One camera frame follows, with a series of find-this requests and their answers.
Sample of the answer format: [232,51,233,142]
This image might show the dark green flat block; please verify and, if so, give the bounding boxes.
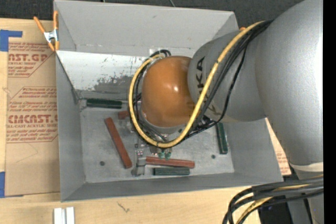
[216,122,229,155]
[152,167,191,176]
[86,98,123,109]

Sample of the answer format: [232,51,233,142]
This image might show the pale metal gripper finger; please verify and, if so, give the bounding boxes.
[130,142,140,177]
[138,150,147,175]

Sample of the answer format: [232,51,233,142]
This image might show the grey metal bin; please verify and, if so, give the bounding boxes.
[53,0,285,202]

